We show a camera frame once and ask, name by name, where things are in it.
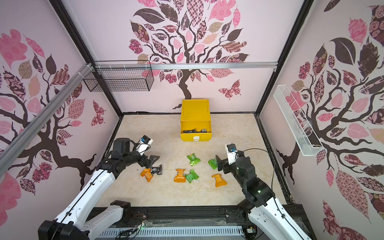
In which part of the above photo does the aluminium rail left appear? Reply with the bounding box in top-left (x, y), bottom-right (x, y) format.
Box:
top-left (1, 63), bottom-right (94, 175)

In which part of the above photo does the green cookie packet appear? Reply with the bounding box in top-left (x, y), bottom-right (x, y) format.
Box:
top-left (208, 159), bottom-right (218, 170)
top-left (187, 154), bottom-right (201, 166)
top-left (185, 169), bottom-right (200, 184)

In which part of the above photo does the orange cookie packet centre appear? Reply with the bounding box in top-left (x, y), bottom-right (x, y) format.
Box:
top-left (174, 169), bottom-right (187, 183)

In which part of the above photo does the green cookie packet centre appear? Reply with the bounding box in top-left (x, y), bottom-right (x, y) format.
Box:
top-left (185, 169), bottom-right (200, 184)

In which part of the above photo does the white wire shelf basket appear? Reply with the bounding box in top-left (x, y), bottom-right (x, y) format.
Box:
top-left (273, 85), bottom-right (325, 157)

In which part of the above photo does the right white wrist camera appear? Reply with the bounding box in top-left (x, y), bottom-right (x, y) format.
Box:
top-left (226, 144), bottom-right (244, 165)

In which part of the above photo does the orange cookie packet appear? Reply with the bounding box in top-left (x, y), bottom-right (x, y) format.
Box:
top-left (212, 174), bottom-right (228, 188)
top-left (174, 169), bottom-right (187, 183)
top-left (140, 168), bottom-right (154, 183)

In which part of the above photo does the yellow plastic drawer cabinet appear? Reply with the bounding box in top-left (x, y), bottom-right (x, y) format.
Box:
top-left (181, 100), bottom-right (213, 142)

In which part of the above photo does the white slotted cable duct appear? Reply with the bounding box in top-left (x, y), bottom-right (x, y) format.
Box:
top-left (97, 226), bottom-right (244, 240)

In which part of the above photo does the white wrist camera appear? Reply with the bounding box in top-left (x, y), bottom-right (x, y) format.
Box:
top-left (136, 135), bottom-right (153, 156)
top-left (226, 144), bottom-right (244, 165)

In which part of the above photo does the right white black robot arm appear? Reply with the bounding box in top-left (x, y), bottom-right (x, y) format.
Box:
top-left (216, 156), bottom-right (311, 240)

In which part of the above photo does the green cookie packet upper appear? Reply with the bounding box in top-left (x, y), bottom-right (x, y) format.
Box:
top-left (187, 154), bottom-right (201, 166)

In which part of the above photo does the orange cookie packet left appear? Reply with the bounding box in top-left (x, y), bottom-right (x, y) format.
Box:
top-left (140, 168), bottom-right (154, 183)

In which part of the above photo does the aluminium rail back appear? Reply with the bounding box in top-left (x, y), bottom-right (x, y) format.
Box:
top-left (96, 62), bottom-right (278, 70)

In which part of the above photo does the orange cookie packet right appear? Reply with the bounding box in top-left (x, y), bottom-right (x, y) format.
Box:
top-left (212, 174), bottom-right (228, 188)

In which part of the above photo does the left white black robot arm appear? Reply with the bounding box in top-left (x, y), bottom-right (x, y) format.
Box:
top-left (38, 136), bottom-right (159, 240)

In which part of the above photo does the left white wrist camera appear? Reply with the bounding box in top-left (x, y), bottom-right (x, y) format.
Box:
top-left (136, 135), bottom-right (153, 156)

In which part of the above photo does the aluminium rail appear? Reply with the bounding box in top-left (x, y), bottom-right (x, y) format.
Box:
top-left (1, 63), bottom-right (94, 175)
top-left (96, 62), bottom-right (278, 70)

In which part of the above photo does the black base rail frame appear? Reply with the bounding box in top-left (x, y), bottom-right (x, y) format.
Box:
top-left (86, 205), bottom-right (313, 240)

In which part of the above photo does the black wire basket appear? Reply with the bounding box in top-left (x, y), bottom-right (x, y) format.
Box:
top-left (84, 60), bottom-right (154, 92)

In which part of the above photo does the green cookie packet right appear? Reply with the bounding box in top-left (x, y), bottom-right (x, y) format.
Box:
top-left (208, 159), bottom-right (218, 170)

